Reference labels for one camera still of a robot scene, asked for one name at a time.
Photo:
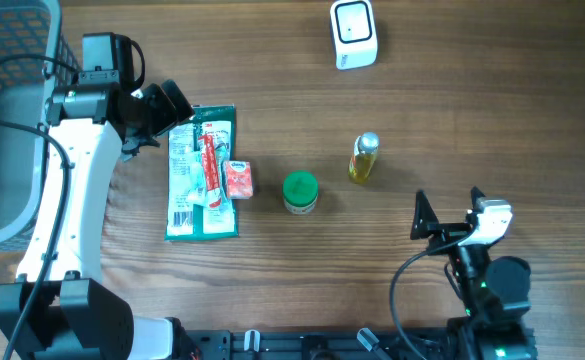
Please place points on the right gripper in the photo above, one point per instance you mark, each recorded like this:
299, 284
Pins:
445, 232

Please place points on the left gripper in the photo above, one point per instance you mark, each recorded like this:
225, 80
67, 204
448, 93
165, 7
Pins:
185, 111

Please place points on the green 3M product package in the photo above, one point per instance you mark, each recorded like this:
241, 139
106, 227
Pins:
189, 216

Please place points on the yellow liquid Vim bottle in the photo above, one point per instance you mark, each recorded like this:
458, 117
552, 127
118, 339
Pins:
365, 152

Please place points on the green lid jar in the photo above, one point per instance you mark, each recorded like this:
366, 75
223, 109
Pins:
300, 192

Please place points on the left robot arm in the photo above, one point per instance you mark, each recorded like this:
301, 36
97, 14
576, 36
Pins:
57, 307

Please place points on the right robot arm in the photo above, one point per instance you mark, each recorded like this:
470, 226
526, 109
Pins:
494, 292

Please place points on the white barcode scanner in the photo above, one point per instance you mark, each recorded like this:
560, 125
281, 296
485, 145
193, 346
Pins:
354, 34

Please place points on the grey plastic shopping basket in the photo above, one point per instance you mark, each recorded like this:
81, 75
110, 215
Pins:
34, 59

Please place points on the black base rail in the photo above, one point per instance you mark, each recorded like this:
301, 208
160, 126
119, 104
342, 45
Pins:
428, 343

